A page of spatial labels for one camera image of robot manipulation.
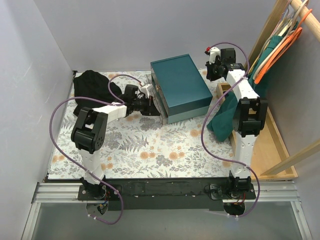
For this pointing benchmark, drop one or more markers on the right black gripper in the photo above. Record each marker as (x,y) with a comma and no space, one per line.
(211,69)

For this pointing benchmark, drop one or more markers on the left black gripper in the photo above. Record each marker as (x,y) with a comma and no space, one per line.
(150,105)

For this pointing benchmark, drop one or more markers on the teal drawer box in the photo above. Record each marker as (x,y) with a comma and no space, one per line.
(183,90)

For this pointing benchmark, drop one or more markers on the clear acrylic drawer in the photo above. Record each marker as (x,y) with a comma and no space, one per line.
(158,103)

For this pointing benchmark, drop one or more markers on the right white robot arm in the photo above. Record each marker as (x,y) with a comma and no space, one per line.
(247,121)

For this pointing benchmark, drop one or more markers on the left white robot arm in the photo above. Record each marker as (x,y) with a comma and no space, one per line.
(89,132)

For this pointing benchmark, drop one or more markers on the floral table mat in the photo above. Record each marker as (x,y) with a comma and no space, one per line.
(142,147)

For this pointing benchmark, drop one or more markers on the green garment on hanger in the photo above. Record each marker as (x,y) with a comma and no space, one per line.
(262,88)

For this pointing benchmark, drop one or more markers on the black cloth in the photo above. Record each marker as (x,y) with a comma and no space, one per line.
(92,84)

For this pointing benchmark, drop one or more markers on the green cloth on table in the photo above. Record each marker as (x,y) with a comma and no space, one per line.
(221,125)

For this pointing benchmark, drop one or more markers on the orange hanger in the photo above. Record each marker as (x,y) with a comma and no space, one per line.
(280,49)

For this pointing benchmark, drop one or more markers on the wooden rod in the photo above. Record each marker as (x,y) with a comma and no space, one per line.
(310,20)

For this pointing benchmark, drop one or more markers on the beige hanger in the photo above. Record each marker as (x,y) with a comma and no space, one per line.
(287,30)

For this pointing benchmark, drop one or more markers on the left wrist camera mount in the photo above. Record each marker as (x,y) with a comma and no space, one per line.
(146,89)

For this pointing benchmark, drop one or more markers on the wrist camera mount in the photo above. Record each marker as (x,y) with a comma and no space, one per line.
(146,89)
(212,52)

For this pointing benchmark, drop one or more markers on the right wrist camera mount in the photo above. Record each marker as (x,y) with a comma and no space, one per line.
(212,52)

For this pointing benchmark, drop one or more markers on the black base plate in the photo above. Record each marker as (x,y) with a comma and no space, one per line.
(161,194)

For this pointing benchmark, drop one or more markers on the wooden clothes rack frame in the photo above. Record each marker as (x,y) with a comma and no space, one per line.
(271,159)

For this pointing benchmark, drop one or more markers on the aluminium rail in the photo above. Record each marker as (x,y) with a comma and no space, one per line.
(57,214)

